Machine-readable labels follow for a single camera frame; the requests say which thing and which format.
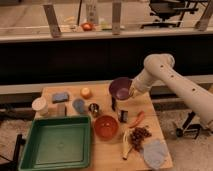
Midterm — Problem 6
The purple bowl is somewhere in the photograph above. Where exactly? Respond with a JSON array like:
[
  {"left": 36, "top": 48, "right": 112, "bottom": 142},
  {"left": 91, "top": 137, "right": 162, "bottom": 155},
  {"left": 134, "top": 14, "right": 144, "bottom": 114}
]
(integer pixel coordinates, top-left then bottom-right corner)
[{"left": 109, "top": 77, "right": 132, "bottom": 100}]

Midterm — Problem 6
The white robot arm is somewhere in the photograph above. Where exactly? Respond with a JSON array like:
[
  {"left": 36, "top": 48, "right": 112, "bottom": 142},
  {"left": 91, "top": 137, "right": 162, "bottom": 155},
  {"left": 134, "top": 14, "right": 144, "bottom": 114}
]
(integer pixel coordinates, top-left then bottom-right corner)
[{"left": 130, "top": 53, "right": 213, "bottom": 132}]

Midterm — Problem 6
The green plastic tray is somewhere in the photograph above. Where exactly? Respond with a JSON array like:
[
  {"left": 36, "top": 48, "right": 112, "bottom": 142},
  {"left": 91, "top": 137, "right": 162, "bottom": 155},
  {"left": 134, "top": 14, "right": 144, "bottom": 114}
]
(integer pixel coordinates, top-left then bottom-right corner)
[{"left": 18, "top": 116, "right": 91, "bottom": 171}]

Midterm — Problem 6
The orange fruit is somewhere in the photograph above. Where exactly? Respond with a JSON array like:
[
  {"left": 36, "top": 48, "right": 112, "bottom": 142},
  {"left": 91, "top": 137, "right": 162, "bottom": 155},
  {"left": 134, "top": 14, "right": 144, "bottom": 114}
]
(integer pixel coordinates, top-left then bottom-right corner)
[{"left": 80, "top": 87, "right": 92, "bottom": 99}]

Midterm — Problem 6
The small metal cup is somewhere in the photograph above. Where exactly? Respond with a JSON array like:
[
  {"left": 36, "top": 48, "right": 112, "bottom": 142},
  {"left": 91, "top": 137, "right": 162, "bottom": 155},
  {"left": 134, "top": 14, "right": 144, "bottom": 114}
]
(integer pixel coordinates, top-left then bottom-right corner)
[{"left": 89, "top": 103, "right": 99, "bottom": 117}]

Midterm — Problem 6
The small black box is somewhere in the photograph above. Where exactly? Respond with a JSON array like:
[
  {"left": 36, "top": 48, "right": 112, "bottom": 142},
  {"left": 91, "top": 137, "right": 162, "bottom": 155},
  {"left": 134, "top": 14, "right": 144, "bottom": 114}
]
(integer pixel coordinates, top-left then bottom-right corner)
[{"left": 118, "top": 110, "right": 128, "bottom": 123}]

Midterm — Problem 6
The orange bowl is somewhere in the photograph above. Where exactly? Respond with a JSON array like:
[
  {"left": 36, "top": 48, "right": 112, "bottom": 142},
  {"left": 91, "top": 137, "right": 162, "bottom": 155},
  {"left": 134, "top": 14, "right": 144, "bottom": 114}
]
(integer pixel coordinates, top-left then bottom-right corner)
[{"left": 93, "top": 115, "right": 119, "bottom": 141}]

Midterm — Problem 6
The blue sponge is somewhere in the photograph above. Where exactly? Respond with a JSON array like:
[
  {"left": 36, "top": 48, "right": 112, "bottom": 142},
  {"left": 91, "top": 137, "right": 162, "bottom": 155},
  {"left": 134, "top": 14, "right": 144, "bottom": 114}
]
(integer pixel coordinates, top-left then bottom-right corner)
[{"left": 52, "top": 92, "right": 69, "bottom": 103}]

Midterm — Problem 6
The small wooden block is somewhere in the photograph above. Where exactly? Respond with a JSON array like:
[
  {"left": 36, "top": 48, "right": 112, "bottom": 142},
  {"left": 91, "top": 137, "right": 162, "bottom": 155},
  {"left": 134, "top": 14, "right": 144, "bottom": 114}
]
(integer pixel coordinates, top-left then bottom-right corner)
[{"left": 57, "top": 103, "right": 67, "bottom": 116}]

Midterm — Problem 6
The bunch of brown grapes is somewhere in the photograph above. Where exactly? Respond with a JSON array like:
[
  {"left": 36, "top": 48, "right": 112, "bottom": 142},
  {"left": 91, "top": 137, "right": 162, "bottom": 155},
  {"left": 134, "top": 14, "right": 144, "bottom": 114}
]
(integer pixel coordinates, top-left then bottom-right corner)
[{"left": 130, "top": 127, "right": 152, "bottom": 151}]

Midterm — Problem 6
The red round object on shelf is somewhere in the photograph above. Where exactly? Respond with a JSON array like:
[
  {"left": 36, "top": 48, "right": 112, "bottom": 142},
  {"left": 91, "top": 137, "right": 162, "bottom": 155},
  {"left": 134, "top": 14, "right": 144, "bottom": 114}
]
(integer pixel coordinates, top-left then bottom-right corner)
[{"left": 81, "top": 22, "right": 94, "bottom": 31}]

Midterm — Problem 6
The yellow banana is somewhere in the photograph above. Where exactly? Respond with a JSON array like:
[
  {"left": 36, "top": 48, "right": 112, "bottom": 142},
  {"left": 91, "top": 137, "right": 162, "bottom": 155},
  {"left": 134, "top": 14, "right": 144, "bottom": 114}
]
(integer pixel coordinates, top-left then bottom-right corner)
[{"left": 122, "top": 130, "right": 132, "bottom": 160}]

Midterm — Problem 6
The white lidded cup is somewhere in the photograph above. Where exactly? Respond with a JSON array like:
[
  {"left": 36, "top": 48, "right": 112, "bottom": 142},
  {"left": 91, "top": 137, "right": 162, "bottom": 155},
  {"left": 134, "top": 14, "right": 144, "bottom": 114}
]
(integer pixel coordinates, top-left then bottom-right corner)
[{"left": 32, "top": 97, "right": 48, "bottom": 116}]

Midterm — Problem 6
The blue grey cloth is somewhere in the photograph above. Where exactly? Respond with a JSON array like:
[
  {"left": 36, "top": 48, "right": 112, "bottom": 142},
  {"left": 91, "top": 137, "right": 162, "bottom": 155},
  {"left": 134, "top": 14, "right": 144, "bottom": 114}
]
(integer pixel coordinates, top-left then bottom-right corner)
[{"left": 143, "top": 139, "right": 168, "bottom": 170}]

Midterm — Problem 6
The black office chair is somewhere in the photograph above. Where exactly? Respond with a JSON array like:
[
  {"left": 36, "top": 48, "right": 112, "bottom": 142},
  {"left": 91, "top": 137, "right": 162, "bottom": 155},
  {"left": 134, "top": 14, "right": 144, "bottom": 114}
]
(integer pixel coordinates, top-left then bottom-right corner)
[{"left": 142, "top": 0, "right": 208, "bottom": 28}]

